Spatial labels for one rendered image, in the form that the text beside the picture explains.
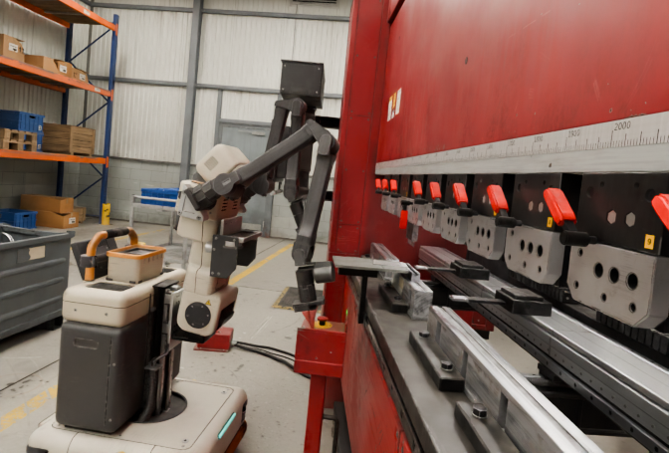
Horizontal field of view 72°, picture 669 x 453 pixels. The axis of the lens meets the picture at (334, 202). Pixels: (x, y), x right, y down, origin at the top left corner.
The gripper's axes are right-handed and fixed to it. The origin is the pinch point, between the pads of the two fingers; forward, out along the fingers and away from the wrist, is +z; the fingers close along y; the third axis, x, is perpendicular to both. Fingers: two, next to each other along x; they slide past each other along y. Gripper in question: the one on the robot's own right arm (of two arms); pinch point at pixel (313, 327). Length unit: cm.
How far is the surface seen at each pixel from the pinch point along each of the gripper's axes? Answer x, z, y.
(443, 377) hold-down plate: -54, -2, 34
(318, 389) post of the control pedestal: 2.5, 22.2, -2.0
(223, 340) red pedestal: 167, 51, -90
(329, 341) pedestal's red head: -4.7, 4.1, 5.1
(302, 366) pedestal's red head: -4.8, 10.9, -4.8
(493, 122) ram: -56, -53, 51
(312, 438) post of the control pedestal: 2.6, 38.8, -6.7
